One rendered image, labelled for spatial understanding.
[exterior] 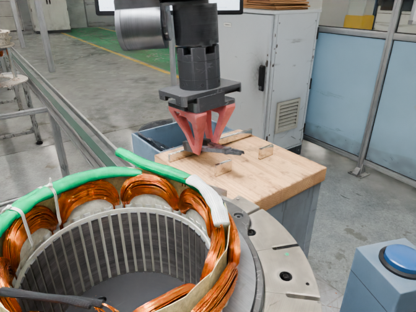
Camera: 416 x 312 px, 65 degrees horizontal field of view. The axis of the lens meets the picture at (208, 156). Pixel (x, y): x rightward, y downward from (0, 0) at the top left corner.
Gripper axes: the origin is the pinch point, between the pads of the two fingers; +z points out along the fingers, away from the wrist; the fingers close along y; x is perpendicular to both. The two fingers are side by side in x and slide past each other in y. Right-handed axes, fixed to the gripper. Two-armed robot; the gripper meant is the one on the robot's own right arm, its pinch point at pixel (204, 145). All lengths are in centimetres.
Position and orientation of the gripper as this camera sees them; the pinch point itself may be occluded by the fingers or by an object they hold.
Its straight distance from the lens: 49.5
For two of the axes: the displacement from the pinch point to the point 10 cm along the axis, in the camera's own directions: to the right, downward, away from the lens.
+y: -7.8, 3.1, -5.4
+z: 0.6, 9.0, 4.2
